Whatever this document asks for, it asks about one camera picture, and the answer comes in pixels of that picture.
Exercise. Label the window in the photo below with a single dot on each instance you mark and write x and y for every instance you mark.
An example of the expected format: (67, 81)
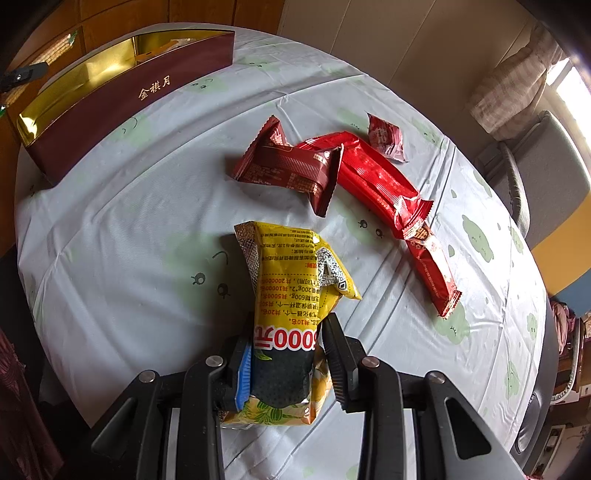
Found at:
(575, 87)

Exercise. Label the long red snack packet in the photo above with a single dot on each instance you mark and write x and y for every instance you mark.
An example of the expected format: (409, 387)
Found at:
(378, 180)

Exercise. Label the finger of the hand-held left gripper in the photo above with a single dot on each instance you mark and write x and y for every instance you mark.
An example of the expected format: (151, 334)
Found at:
(23, 76)

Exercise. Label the checked beige curtain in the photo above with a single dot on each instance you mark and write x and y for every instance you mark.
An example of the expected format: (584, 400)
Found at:
(512, 87)

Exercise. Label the slim red stick packet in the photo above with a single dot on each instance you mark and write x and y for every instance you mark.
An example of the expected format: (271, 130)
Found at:
(434, 272)

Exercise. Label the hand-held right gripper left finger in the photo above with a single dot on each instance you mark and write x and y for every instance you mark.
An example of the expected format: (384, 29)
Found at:
(242, 381)

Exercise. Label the small red snack packet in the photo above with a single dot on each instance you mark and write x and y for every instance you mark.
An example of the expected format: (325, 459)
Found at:
(388, 138)

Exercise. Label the yellow and dark brown packet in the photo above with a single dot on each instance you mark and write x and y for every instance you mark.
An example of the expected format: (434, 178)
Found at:
(286, 286)

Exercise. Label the dark red snack packet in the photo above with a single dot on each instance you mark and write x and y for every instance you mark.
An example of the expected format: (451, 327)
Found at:
(286, 166)

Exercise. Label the pink cloth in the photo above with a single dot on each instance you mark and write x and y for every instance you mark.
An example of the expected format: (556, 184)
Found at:
(561, 323)

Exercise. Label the grey yellow blue armchair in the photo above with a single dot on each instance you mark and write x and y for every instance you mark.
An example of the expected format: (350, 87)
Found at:
(549, 184)

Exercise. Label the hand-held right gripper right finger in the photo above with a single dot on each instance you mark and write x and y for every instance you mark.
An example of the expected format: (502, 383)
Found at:
(341, 369)

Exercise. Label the person's dark red patterned clothing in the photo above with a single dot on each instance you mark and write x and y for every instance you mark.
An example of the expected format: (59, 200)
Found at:
(21, 397)

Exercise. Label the maroon tin box gold inside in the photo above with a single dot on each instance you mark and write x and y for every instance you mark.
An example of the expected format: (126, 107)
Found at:
(138, 94)

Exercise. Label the black chair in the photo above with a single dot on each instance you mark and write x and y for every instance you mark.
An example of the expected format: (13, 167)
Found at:
(538, 406)

